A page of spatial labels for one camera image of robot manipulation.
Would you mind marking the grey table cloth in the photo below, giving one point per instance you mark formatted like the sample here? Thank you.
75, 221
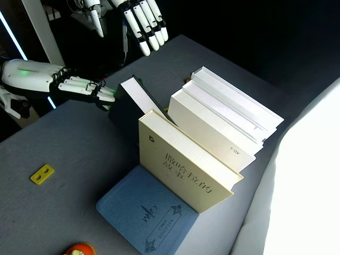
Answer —
66, 148

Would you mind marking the orange toy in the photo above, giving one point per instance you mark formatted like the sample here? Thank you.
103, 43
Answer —
79, 249

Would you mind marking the yellow two-hole block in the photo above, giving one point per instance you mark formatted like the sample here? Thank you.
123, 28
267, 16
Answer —
42, 174

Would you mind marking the glowing light strip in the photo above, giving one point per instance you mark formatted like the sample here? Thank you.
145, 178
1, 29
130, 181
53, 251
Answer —
13, 34

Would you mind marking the dark green book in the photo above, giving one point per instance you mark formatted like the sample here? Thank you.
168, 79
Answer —
125, 111

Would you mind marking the blue notebook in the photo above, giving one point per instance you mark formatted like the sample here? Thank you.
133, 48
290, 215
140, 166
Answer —
138, 207

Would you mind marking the white backdrop sheet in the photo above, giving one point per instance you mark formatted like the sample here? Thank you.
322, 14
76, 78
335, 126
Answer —
305, 186

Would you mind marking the white stand post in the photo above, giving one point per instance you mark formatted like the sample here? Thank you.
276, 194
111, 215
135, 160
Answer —
42, 29

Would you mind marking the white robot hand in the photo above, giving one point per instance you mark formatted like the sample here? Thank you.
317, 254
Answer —
143, 24
29, 75

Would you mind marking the white book with gold label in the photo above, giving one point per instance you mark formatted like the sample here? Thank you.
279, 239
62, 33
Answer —
212, 135

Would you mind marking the cream hardcover book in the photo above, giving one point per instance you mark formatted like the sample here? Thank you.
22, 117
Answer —
180, 170

